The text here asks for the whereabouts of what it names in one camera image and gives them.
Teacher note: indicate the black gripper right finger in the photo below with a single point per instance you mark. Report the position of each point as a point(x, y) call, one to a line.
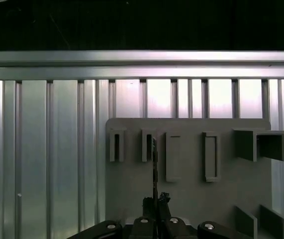
point(174, 230)

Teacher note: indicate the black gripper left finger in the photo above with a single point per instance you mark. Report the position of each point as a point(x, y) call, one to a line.
point(144, 229)

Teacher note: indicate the black RAM stick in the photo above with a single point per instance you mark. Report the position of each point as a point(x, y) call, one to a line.
point(154, 169)

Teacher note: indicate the grey plastic parts rack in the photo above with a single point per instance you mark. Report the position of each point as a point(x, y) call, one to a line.
point(194, 194)

